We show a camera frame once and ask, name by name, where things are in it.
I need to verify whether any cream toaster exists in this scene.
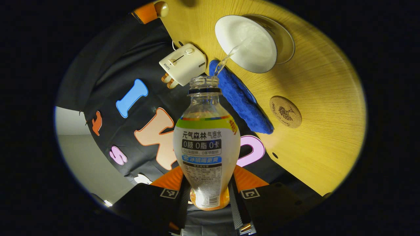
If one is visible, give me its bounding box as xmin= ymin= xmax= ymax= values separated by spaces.
xmin=159 ymin=43 xmax=207 ymax=87

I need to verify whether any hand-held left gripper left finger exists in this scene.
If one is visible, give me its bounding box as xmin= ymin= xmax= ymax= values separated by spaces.
xmin=113 ymin=166 xmax=191 ymax=235

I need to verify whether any round cork coaster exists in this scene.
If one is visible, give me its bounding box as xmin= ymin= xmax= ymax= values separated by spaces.
xmin=269 ymin=96 xmax=302 ymax=128

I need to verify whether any blue folded towel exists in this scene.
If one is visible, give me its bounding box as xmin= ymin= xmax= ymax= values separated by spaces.
xmin=209 ymin=59 xmax=274 ymax=135

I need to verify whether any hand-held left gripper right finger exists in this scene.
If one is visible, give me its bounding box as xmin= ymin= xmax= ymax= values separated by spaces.
xmin=230 ymin=165 xmax=324 ymax=236

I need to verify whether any white porcelain teacup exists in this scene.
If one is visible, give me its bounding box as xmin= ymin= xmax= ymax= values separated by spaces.
xmin=215 ymin=15 xmax=278 ymax=74

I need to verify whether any clear plastic water bottle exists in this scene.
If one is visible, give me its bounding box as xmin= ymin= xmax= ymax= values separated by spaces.
xmin=173 ymin=76 xmax=241 ymax=211

